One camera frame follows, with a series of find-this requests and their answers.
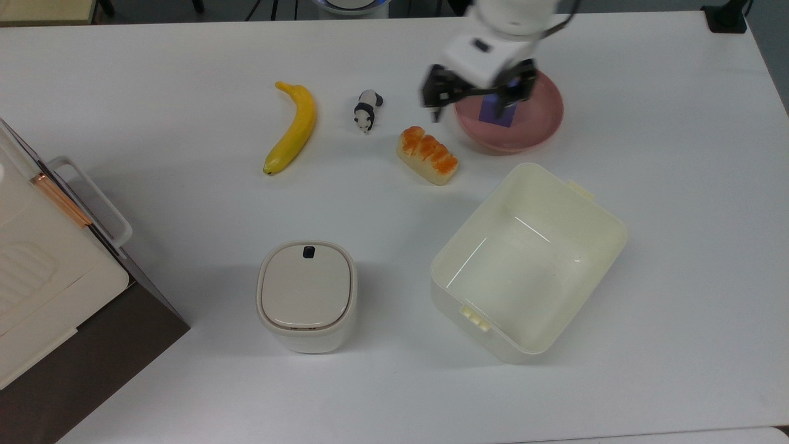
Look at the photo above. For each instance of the cream plastic tub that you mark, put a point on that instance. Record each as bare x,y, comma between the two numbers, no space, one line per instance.
524,265

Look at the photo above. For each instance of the purple cube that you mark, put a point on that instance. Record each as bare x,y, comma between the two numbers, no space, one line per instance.
504,118

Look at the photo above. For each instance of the white blue round base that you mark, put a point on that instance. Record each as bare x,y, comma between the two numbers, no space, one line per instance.
351,5

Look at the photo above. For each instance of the yellow toy banana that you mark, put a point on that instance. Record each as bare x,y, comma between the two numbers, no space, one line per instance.
296,132

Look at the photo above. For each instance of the orange box latch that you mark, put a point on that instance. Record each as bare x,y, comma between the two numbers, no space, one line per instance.
61,200

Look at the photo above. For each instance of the white oven appliance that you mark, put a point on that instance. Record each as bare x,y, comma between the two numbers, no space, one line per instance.
92,357

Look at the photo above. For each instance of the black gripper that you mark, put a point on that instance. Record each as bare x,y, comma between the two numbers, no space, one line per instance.
453,81

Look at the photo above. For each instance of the wooden desk top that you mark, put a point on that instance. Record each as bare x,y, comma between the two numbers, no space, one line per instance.
43,11

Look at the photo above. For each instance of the toy panda figure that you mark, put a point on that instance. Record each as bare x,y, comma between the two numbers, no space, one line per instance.
367,111

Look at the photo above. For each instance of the toy bread with orange glaze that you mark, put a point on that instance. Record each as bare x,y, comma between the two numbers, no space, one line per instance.
428,154

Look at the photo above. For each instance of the small beige lidded bin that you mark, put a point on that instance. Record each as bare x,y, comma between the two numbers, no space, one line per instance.
306,296

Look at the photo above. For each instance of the pink plate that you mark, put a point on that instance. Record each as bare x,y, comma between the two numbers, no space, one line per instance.
536,123

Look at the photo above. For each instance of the black clamp block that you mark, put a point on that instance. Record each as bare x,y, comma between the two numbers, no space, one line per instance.
726,17

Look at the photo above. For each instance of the black tripod legs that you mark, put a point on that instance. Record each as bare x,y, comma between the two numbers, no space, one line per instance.
271,7

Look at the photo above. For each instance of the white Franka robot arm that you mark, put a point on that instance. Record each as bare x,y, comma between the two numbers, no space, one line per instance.
493,43

